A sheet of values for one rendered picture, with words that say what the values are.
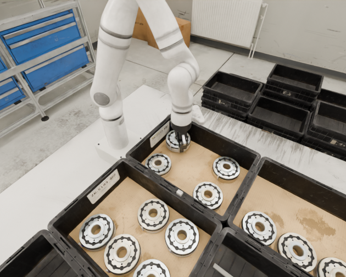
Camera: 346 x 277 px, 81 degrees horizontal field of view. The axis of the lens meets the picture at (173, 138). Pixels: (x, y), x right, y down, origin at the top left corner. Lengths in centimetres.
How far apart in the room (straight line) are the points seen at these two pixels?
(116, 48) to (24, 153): 185
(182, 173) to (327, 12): 293
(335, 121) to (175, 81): 150
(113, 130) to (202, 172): 40
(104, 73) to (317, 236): 84
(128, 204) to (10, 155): 180
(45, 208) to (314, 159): 124
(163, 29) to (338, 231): 80
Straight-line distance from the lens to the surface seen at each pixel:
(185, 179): 79
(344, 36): 346
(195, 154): 86
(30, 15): 235
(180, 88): 58
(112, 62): 68
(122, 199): 77
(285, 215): 82
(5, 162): 238
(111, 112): 83
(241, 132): 118
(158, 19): 57
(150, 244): 70
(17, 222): 105
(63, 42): 254
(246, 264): 72
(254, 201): 80
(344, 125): 191
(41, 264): 79
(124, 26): 64
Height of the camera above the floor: 151
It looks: 48 degrees down
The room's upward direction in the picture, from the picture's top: straight up
